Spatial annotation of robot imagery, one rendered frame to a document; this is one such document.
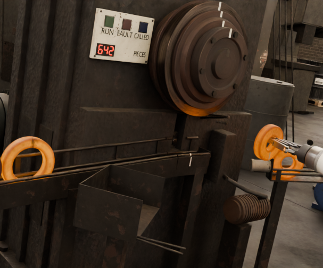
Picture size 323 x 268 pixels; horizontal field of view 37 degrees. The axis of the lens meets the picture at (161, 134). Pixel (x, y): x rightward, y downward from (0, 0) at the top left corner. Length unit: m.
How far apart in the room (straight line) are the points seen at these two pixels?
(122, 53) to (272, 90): 2.95
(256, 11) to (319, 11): 7.73
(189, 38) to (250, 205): 0.82
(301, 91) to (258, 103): 5.42
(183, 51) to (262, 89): 2.85
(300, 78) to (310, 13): 1.24
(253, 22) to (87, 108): 0.97
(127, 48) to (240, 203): 0.86
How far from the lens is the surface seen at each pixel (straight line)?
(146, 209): 1.67
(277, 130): 2.06
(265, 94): 4.68
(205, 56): 1.86
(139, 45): 1.92
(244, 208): 2.20
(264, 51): 6.37
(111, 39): 1.85
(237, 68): 2.02
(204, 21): 1.92
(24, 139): 1.63
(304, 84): 10.07
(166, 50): 1.84
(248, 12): 2.37
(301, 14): 9.82
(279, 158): 2.30
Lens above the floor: 1.22
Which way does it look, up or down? 12 degrees down
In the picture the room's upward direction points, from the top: 10 degrees clockwise
